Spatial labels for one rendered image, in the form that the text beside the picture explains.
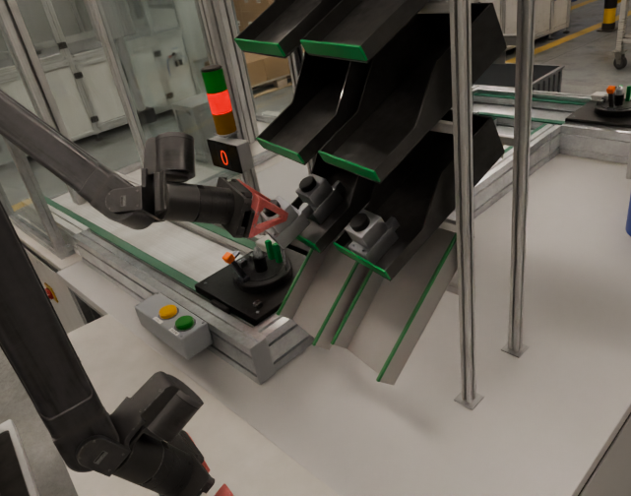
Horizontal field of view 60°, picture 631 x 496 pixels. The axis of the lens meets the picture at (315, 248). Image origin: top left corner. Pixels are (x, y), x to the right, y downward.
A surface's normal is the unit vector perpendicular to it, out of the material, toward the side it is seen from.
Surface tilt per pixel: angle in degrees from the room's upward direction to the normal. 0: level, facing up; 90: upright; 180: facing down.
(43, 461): 0
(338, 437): 0
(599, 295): 0
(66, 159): 47
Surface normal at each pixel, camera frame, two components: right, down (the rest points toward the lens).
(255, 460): -0.15, -0.85
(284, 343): 0.69, 0.27
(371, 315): -0.69, -0.32
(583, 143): -0.70, 0.45
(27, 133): -0.18, -0.12
